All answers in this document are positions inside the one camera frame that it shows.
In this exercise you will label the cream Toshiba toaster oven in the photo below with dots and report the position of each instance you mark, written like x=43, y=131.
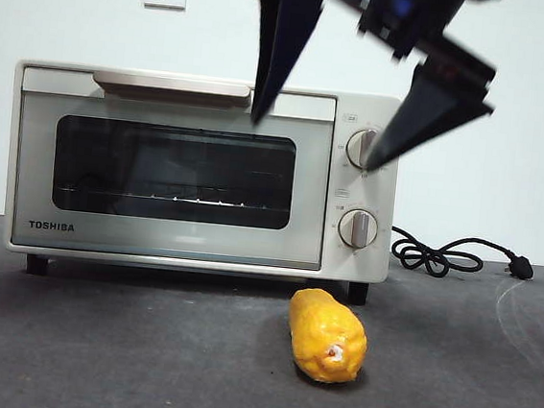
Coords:
x=384, y=200

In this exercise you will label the cream temperature knob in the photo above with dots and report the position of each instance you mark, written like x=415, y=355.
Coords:
x=357, y=147

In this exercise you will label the yellow corn cob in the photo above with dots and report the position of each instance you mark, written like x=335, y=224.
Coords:
x=322, y=334

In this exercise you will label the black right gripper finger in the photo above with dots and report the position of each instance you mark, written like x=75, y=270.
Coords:
x=420, y=112
x=284, y=31

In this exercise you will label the cream timer knob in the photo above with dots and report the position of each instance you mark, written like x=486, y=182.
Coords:
x=358, y=229

